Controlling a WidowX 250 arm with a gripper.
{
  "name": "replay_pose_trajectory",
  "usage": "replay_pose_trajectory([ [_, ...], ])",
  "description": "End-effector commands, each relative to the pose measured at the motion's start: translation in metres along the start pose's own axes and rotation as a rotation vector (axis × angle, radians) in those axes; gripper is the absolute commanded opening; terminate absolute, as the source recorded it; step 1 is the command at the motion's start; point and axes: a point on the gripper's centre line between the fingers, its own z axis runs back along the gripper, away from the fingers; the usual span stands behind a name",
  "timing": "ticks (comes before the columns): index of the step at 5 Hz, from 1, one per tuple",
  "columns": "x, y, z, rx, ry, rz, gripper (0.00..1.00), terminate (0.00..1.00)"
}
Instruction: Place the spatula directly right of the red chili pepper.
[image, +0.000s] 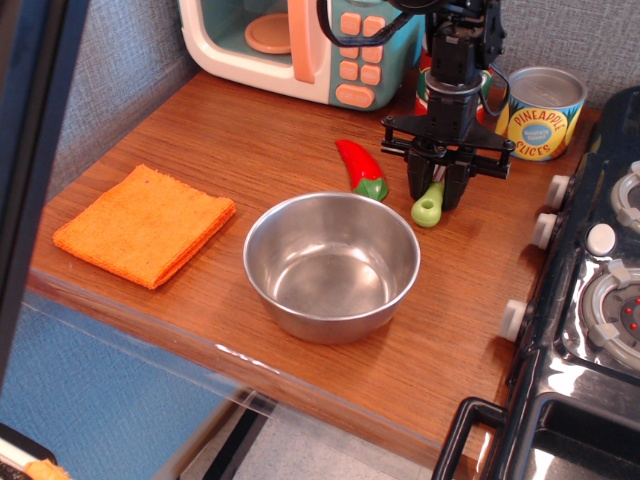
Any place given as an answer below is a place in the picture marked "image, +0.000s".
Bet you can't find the red toy chili pepper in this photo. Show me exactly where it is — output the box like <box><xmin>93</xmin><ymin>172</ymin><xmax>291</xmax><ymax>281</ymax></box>
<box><xmin>335</xmin><ymin>139</ymin><xmax>388</xmax><ymax>201</ymax></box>

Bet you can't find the stainless steel bowl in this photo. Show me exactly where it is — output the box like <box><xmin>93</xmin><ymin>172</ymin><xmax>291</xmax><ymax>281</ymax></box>
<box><xmin>243</xmin><ymin>192</ymin><xmax>421</xmax><ymax>344</ymax></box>

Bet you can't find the orange object at corner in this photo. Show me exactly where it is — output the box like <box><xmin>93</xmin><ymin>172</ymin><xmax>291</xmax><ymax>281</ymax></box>
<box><xmin>24</xmin><ymin>459</ymin><xmax>71</xmax><ymax>480</ymax></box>

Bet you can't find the pineapple slices can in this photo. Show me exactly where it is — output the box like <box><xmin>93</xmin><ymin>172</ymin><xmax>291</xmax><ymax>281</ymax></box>
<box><xmin>496</xmin><ymin>66</ymin><xmax>587</xmax><ymax>162</ymax></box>

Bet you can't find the black oven door handle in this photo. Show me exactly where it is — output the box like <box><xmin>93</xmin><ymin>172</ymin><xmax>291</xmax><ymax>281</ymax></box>
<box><xmin>432</xmin><ymin>397</ymin><xmax>507</xmax><ymax>480</ymax></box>

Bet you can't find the orange folded cloth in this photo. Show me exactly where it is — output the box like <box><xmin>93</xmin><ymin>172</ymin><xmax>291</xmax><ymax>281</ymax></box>
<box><xmin>52</xmin><ymin>165</ymin><xmax>236</xmax><ymax>290</ymax></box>

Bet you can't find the white stove knob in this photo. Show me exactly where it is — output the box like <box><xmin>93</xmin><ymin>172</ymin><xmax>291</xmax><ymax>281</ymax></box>
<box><xmin>531</xmin><ymin>213</ymin><xmax>558</xmax><ymax>250</ymax></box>
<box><xmin>499</xmin><ymin>299</ymin><xmax>528</xmax><ymax>342</ymax></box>
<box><xmin>545</xmin><ymin>175</ymin><xmax>571</xmax><ymax>211</ymax></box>

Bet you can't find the black toy stove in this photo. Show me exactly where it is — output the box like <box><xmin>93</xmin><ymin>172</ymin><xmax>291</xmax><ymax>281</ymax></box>
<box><xmin>477</xmin><ymin>87</ymin><xmax>639</xmax><ymax>479</ymax></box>

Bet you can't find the grey stove burner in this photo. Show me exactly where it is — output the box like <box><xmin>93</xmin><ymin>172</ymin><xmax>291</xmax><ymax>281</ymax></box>
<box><xmin>581</xmin><ymin>259</ymin><xmax>639</xmax><ymax>371</ymax></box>
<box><xmin>610</xmin><ymin>161</ymin><xmax>640</xmax><ymax>233</ymax></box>

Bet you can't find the green handled grey spatula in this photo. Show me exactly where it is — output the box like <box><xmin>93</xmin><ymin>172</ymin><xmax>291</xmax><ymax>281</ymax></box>
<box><xmin>411</xmin><ymin>166</ymin><xmax>446</xmax><ymax>228</ymax></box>

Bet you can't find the white stove button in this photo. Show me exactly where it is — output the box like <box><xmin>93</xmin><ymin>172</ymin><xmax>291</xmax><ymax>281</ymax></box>
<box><xmin>586</xmin><ymin>223</ymin><xmax>616</xmax><ymax>256</ymax></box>

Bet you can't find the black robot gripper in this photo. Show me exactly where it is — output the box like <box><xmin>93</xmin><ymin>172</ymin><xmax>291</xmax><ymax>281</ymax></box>
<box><xmin>381</xmin><ymin>78</ymin><xmax>515</xmax><ymax>211</ymax></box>

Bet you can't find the tomato sauce can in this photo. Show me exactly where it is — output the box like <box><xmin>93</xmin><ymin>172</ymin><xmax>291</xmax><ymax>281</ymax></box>
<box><xmin>414</xmin><ymin>43</ymin><xmax>494</xmax><ymax>115</ymax></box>

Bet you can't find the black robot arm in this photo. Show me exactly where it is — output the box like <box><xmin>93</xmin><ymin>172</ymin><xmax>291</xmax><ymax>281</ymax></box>
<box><xmin>316</xmin><ymin>1</ymin><xmax>515</xmax><ymax>211</ymax></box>

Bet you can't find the teal toy microwave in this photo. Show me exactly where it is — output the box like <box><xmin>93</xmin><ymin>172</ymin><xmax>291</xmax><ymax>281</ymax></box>
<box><xmin>179</xmin><ymin>1</ymin><xmax>424</xmax><ymax>111</ymax></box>

